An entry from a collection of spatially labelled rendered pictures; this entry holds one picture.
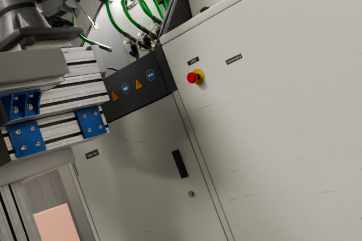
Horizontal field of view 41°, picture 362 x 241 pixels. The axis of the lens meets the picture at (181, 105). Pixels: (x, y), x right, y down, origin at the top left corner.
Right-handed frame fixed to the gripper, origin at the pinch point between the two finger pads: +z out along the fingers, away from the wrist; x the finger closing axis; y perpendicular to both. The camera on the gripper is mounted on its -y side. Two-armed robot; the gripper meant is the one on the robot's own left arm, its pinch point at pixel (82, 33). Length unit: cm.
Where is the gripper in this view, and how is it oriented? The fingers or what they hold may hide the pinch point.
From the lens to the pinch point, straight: 213.5
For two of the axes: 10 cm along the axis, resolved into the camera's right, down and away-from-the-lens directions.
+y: -3.9, 8.4, -3.8
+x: 1.4, -3.6, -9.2
